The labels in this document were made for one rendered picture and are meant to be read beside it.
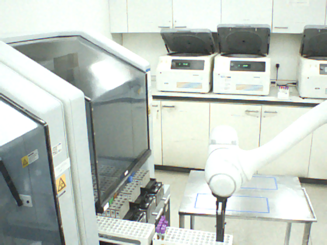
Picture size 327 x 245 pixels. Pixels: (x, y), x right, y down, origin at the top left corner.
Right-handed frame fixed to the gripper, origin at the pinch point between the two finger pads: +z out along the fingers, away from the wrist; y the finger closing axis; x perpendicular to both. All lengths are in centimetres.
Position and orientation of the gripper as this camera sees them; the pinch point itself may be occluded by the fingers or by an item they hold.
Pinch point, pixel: (220, 233)
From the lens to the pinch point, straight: 135.3
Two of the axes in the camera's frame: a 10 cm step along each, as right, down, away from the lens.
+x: 9.6, 0.6, -2.7
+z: 0.3, 9.5, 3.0
